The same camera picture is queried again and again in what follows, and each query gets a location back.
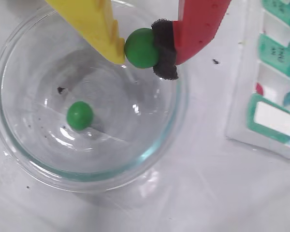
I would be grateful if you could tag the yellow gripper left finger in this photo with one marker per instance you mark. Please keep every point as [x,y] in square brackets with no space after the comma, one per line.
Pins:
[87,24]

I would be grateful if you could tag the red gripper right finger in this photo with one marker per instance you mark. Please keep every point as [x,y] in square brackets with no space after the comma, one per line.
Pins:
[198,26]

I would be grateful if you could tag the green ball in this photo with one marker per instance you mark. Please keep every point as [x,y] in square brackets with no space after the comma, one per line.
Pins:
[79,115]
[141,48]

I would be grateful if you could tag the red ball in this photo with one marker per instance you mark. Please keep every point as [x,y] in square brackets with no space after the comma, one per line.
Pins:
[259,89]

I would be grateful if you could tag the weekly pill organizer box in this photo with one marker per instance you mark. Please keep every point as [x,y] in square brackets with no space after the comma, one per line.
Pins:
[270,116]

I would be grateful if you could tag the large clear glass bowl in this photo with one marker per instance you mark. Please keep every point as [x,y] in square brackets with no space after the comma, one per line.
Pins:
[21,154]

